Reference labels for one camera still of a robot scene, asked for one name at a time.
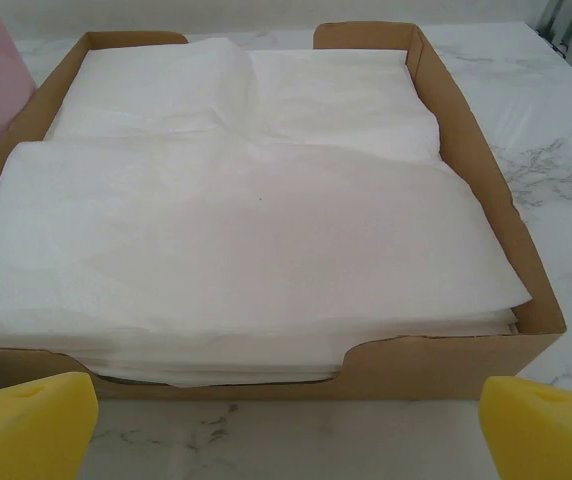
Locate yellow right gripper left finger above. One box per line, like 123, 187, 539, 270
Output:
0, 370, 100, 480

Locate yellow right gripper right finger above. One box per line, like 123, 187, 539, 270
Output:
480, 375, 572, 480

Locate white paper napkin stack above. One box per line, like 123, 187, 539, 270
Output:
0, 37, 535, 389

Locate brown cardboard napkin box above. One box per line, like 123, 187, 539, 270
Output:
0, 20, 567, 401

